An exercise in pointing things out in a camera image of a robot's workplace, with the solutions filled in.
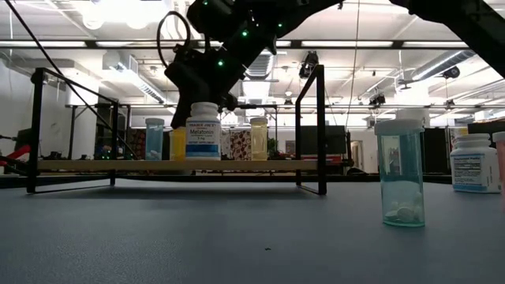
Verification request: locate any white brown patterned cloth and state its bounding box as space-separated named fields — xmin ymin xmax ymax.
xmin=221 ymin=129 xmax=252 ymax=161

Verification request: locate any pink pill vial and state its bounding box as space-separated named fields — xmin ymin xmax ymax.
xmin=492 ymin=131 xmax=505 ymax=214

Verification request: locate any light blue pill vial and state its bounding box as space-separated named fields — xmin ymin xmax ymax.
xmin=144 ymin=117 xmax=165 ymax=161

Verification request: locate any blue table mat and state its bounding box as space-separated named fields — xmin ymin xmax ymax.
xmin=0 ymin=179 xmax=505 ymax=284

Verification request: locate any red bar object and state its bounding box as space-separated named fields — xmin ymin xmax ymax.
xmin=0 ymin=144 xmax=32 ymax=166

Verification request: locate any wooden shelf black metal frame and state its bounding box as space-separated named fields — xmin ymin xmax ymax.
xmin=26 ymin=65 xmax=328 ymax=196

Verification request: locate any white pillar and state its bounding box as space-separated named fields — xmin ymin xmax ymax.
xmin=395 ymin=84 xmax=431 ymax=127

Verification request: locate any black background frame stand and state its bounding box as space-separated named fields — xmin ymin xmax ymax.
xmin=236 ymin=103 xmax=279 ymax=161

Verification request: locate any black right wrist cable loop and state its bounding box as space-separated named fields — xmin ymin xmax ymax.
xmin=156 ymin=10 xmax=193 ymax=69

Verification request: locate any white melatonin bottle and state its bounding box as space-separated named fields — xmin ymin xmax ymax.
xmin=185 ymin=101 xmax=223 ymax=161

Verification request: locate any large black panel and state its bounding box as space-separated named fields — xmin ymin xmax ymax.
xmin=467 ymin=120 xmax=505 ymax=137
xmin=424 ymin=128 xmax=453 ymax=174

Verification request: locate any black monitor screen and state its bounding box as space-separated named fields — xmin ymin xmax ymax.
xmin=299 ymin=125 xmax=348 ymax=157

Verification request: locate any pale green-yellow pill vial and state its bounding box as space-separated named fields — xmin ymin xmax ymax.
xmin=249 ymin=116 xmax=269 ymax=161

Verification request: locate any black shelving unit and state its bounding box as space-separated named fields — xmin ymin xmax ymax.
xmin=94 ymin=104 xmax=131 ymax=161

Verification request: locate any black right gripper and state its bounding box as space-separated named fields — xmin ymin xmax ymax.
xmin=164 ymin=49 xmax=248 ymax=130

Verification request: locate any white bottle blue label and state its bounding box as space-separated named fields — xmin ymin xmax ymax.
xmin=449 ymin=133 xmax=502 ymax=195

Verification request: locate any black table frame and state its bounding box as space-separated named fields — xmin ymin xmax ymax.
xmin=0 ymin=170 xmax=505 ymax=189

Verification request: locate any long black left arm cable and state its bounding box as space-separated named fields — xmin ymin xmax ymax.
xmin=2 ymin=0 xmax=141 ymax=160

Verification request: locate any silver ceiling duct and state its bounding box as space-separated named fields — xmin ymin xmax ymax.
xmin=244 ymin=50 xmax=277 ymax=82
xmin=410 ymin=49 xmax=477 ymax=82

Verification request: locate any black horizontal frame beam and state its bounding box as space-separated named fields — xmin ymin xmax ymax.
xmin=0 ymin=38 xmax=505 ymax=51

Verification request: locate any amber pill vial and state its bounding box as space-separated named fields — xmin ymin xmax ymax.
xmin=170 ymin=125 xmax=187 ymax=161

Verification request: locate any dark brown patterned cloth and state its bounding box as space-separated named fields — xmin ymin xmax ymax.
xmin=128 ymin=128 xmax=146 ymax=161

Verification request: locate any teal pill vial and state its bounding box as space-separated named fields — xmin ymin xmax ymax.
xmin=373 ymin=119 xmax=426 ymax=229

